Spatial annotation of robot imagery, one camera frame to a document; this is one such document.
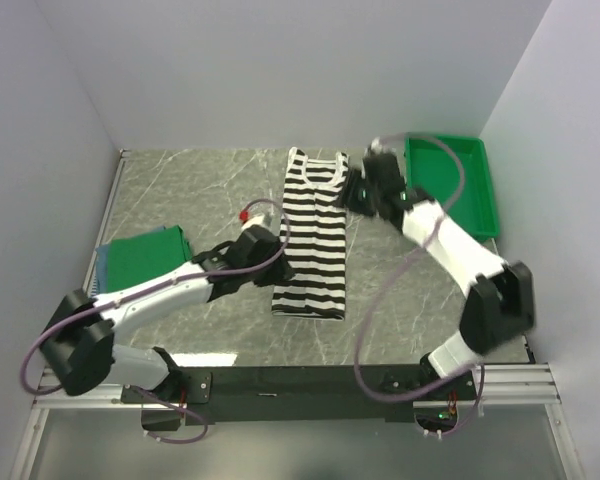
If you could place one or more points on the green tank top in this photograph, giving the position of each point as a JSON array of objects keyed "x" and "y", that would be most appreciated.
[{"x": 132, "y": 263}]

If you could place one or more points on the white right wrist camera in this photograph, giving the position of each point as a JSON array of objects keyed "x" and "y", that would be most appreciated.
[{"x": 378, "y": 150}]

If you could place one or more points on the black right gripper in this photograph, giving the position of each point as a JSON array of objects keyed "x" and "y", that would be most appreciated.
[{"x": 355, "y": 180}]

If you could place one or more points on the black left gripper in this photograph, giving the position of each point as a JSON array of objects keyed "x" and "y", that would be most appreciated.
[{"x": 281, "y": 272}]

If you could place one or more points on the folded blue tank top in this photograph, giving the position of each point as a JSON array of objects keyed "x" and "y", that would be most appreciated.
[{"x": 102, "y": 253}]

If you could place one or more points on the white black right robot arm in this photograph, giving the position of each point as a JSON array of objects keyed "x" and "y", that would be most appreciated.
[{"x": 499, "y": 296}]

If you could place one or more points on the black white striped tank top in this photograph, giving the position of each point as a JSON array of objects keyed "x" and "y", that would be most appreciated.
[{"x": 316, "y": 230}]

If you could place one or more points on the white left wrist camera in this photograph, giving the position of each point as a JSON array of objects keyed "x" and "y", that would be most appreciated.
[{"x": 249, "y": 220}]

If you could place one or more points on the aluminium frame rail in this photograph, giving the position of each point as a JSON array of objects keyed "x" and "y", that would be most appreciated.
[{"x": 504, "y": 385}]

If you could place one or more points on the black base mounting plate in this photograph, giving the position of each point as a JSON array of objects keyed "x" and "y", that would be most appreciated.
[{"x": 287, "y": 393}]

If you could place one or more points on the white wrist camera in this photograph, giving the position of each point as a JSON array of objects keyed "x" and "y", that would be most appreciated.
[
  {"x": 378, "y": 150},
  {"x": 249, "y": 220}
]

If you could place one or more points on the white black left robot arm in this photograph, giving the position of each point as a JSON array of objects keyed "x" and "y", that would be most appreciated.
[{"x": 80, "y": 342}]

